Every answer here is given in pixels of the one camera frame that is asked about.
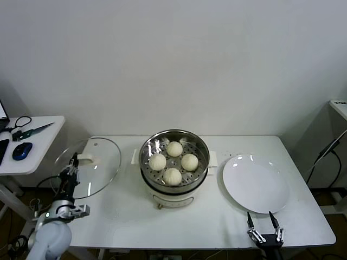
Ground black floor cables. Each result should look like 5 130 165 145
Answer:
0 234 30 256

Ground white cable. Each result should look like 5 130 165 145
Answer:
332 131 347 144

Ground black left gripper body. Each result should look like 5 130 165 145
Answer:
57 173 81 202

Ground steel steamer basket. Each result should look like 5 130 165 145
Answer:
139 129 211 194

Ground black looped cord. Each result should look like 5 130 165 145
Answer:
0 116 33 134

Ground white steamed baozi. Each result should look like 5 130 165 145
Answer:
163 167 183 187
180 153 199 172
166 140 183 158
149 153 167 172

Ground black power adapter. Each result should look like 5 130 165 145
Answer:
319 140 340 158

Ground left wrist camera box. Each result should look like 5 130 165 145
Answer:
70 203 91 218

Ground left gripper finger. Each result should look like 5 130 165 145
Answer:
69 152 81 178
60 165 74 178

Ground white side table with laptop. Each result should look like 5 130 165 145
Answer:
0 115 66 226

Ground white floor cord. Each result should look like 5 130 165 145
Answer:
29 186 62 212

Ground glass lid with white handle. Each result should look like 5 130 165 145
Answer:
50 136 122 200

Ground black adapter cable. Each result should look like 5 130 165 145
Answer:
306 151 343 188

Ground blue computer mouse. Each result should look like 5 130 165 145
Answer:
11 141 34 161

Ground black tablet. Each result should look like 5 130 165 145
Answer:
0 139 10 166

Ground laptop computer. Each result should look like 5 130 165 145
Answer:
0 99 10 131

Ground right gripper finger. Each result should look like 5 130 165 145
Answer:
246 211 267 243
268 211 285 243

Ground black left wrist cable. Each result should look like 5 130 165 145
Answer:
36 174 65 202

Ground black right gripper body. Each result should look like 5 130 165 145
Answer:
260 234 284 260

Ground white round plate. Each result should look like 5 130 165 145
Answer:
222 154 290 215

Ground white electric cooker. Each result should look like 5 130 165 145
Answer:
131 148 219 211

